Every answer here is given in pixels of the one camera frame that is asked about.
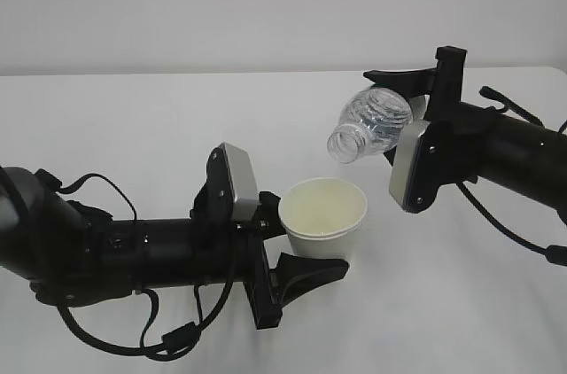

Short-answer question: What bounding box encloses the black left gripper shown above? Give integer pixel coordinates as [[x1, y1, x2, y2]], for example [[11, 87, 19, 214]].
[[190, 143, 349, 330]]

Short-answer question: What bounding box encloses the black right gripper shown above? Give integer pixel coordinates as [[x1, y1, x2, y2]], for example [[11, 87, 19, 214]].
[[362, 46, 478, 197]]

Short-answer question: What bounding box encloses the white paper cup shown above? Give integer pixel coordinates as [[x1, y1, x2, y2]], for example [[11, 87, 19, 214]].
[[278, 177, 368, 261]]

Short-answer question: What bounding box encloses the clear water bottle green label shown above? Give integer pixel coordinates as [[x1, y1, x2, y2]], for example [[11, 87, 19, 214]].
[[327, 86, 417, 164]]

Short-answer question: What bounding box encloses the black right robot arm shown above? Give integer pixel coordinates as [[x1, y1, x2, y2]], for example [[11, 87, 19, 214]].
[[364, 46, 566, 214]]

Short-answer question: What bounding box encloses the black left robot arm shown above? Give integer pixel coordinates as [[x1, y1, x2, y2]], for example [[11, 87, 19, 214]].
[[1, 143, 349, 329]]

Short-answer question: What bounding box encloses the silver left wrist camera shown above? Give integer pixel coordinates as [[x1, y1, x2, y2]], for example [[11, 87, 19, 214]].
[[221, 143, 260, 222]]

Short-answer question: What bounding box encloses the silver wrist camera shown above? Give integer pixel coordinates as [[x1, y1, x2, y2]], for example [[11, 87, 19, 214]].
[[221, 143, 260, 222], [389, 120, 430, 213]]

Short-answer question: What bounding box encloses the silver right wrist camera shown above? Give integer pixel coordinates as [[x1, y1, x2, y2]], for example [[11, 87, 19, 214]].
[[389, 120, 430, 213]]

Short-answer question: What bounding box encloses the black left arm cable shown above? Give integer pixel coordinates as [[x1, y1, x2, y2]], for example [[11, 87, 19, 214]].
[[39, 169, 236, 357]]

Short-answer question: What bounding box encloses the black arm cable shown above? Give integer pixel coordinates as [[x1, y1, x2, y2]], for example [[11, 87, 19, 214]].
[[39, 169, 236, 357], [455, 85, 567, 267]]

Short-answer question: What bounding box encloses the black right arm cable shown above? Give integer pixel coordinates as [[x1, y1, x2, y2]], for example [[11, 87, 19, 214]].
[[455, 85, 567, 267]]

